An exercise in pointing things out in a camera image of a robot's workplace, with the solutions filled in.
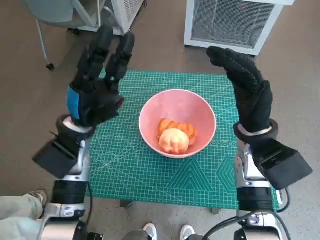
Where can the grey table leg bracket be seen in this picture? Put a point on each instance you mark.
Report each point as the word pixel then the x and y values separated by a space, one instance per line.
pixel 216 210
pixel 126 203

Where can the person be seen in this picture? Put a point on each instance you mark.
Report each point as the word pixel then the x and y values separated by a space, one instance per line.
pixel 17 217

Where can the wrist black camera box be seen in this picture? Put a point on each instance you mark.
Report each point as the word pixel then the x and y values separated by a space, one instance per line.
pixel 287 167
pixel 55 158

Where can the grey chair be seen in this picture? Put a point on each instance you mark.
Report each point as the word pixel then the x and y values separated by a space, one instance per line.
pixel 52 12

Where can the white wheeled mesh cabinet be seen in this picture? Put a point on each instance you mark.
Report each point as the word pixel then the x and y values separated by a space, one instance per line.
pixel 125 12

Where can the green cutting mat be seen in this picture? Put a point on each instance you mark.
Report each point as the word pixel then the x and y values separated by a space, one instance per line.
pixel 125 155

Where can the small black device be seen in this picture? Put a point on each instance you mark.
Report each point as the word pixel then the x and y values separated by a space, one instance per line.
pixel 95 236

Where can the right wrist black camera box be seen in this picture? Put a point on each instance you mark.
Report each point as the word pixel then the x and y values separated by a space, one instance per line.
pixel 287 167

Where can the orange grilled toy bread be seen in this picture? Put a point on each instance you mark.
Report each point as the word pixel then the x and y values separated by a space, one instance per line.
pixel 186 127

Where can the left black robot hand blue tape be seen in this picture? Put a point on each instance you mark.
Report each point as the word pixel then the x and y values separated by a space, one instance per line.
pixel 95 100

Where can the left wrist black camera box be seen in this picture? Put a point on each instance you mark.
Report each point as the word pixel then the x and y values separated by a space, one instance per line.
pixel 55 158

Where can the white metal pole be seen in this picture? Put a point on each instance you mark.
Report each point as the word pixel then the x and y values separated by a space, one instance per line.
pixel 99 12

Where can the pink bowl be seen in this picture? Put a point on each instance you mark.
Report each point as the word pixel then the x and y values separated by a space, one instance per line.
pixel 160 107

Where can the pale round toy bun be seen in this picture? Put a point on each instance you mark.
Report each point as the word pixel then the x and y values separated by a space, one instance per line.
pixel 173 141

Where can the right black knitted glove hand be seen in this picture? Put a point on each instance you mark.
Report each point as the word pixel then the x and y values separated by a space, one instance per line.
pixel 252 100

